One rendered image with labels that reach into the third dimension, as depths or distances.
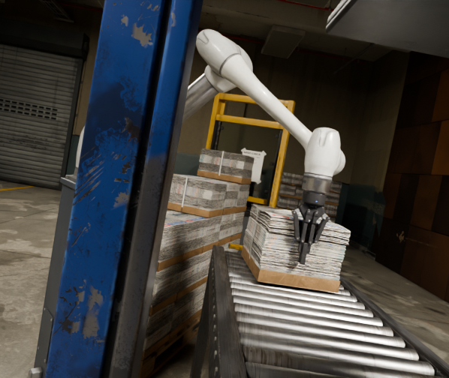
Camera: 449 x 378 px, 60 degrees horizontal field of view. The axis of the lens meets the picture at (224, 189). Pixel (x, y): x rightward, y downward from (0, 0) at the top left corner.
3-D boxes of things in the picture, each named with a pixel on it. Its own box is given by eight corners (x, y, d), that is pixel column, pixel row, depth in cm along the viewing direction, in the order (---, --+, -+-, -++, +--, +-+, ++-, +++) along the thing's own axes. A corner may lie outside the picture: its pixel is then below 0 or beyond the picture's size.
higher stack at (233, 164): (173, 304, 314) (200, 147, 308) (188, 294, 343) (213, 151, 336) (217, 317, 302) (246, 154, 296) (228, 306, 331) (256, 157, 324)
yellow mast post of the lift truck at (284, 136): (248, 292, 350) (284, 99, 341) (251, 289, 358) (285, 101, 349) (257, 294, 347) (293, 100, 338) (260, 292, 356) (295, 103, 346)
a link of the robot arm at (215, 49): (236, 45, 133) (251, 58, 146) (205, 14, 139) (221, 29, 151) (212, 74, 137) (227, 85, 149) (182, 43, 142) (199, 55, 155)
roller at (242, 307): (227, 316, 109) (230, 298, 109) (387, 341, 111) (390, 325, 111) (227, 323, 104) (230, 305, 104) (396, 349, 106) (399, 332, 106)
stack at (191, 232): (75, 364, 205) (100, 210, 200) (173, 303, 315) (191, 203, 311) (138, 389, 192) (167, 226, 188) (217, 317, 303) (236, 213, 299)
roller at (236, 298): (225, 307, 115) (228, 291, 115) (377, 331, 118) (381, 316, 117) (226, 313, 110) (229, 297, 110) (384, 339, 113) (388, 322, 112)
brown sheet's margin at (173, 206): (155, 205, 253) (155, 199, 253) (173, 204, 280) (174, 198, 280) (208, 217, 242) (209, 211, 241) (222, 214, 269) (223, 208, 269)
